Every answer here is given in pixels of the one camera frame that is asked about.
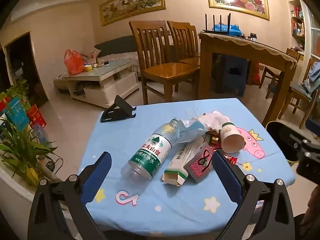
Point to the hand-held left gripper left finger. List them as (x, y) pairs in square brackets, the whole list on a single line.
[(97, 177)]

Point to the pile of clothes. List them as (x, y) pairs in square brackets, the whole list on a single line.
[(312, 77)]

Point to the red gift box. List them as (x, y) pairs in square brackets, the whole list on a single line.
[(36, 117)]

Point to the green white ointment box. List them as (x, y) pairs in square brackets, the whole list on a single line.
[(180, 162)]

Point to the sofa with dark cushion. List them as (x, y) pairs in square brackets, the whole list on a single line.
[(115, 46)]

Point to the red plastic bag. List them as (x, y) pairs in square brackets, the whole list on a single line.
[(73, 63)]

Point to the gold framed horse painting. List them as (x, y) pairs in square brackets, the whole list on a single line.
[(132, 3)]

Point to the white paper cup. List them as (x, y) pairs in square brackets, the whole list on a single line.
[(231, 137)]

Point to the white framed glass door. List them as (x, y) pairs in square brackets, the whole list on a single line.
[(315, 40)]

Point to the white tissue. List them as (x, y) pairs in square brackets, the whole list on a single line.
[(212, 120)]

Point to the wooden dining table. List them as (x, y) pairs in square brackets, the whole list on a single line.
[(272, 62)]

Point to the small dark jar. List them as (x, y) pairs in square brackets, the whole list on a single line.
[(253, 37)]

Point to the red bag under table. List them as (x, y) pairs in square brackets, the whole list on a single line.
[(255, 76)]

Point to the wooden chair with cushion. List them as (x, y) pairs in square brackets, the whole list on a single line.
[(300, 92)]

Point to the beige lace table cover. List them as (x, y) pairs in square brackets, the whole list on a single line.
[(250, 45)]

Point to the blue cartoon printed tablecloth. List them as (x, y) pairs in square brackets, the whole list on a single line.
[(155, 205)]

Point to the red packet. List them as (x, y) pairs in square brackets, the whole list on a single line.
[(230, 159)]

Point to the white coffee table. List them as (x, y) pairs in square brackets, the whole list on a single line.
[(105, 90)]

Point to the wooden slat back chair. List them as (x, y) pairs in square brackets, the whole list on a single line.
[(275, 72), (185, 32), (170, 72)]

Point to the wall shelf with boxes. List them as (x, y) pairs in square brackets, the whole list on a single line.
[(297, 25)]

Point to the black bin with yellow rim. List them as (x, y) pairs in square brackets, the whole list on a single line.
[(280, 140)]

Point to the clear green label water bottle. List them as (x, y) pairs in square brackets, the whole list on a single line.
[(150, 155)]

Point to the red patterned card box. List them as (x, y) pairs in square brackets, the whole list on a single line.
[(198, 166)]

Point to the blue plastic bag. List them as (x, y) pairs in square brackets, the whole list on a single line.
[(232, 30)]

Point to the green potted plant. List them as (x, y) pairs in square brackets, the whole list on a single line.
[(22, 145)]

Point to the plastic and tissue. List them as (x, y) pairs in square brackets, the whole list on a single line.
[(190, 132)]

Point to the black phone stand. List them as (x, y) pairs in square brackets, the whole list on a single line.
[(118, 110)]

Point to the black router with antennas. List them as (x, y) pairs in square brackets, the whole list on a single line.
[(216, 31)]

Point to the yellow tape roll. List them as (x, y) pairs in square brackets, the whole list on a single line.
[(88, 68)]

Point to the person's right forearm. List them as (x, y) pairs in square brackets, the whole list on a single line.
[(311, 210)]

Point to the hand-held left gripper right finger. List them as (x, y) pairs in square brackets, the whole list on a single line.
[(226, 177)]

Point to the blue gift box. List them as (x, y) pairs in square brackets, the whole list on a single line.
[(15, 113)]

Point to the gold framed flower painting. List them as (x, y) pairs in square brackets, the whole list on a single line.
[(237, 0)]

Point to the dark blue plastic stool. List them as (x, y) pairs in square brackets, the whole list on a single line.
[(232, 80)]

